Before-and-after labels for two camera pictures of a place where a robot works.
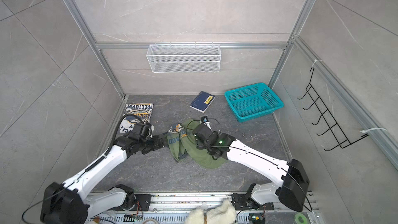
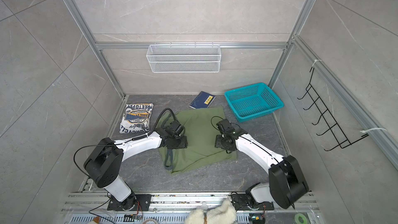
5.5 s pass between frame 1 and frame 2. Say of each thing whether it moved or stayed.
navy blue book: stayed
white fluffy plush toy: stayed
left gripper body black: moved
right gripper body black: moved
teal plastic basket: stayed
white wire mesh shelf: stayed
